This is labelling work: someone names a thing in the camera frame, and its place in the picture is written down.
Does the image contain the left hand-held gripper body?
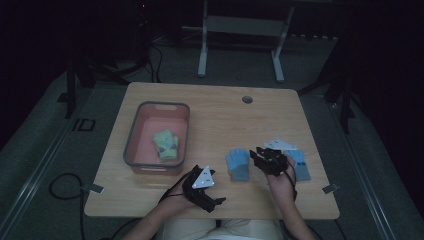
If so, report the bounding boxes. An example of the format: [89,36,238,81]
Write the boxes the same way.
[182,164,218,209]

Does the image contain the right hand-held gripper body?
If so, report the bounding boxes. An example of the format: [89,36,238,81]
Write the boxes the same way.
[261,137,298,178]

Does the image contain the pink bin with grey rim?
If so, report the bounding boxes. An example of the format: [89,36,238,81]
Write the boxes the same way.
[123,100,191,176]

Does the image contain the person's left hand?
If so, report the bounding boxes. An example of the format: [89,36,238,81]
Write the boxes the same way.
[170,184,198,210]

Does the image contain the blue glove with dark dots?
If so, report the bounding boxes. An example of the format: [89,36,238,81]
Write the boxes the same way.
[284,149,312,183]

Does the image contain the green packets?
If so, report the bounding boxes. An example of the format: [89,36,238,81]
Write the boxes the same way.
[157,136,180,163]

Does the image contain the light green knit glove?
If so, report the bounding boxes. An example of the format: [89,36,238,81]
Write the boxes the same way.
[152,129,178,149]

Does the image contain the grey metal table clip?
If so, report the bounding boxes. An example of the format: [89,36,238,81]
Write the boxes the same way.
[321,183,341,195]
[80,182,105,195]

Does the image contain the black background cable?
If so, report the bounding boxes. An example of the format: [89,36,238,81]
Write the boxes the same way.
[146,43,165,84]

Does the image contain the right hand-held gripper cable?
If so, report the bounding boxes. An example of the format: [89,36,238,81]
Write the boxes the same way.
[284,163,298,202]

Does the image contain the plain blue grey glove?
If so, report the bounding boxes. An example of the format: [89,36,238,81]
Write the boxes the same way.
[225,148,251,183]

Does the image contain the black stand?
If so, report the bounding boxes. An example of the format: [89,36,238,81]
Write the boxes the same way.
[56,19,149,120]
[298,33,358,135]

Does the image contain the person's right hand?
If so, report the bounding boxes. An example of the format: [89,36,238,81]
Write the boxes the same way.
[265,155,297,202]

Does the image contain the white metal desk frame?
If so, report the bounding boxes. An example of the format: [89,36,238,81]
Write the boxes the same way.
[197,0,297,84]

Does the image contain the person's light trousers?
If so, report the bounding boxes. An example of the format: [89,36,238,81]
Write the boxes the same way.
[159,218,284,240]

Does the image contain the black cable on floor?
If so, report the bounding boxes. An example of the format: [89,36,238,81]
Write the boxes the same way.
[48,172,86,240]

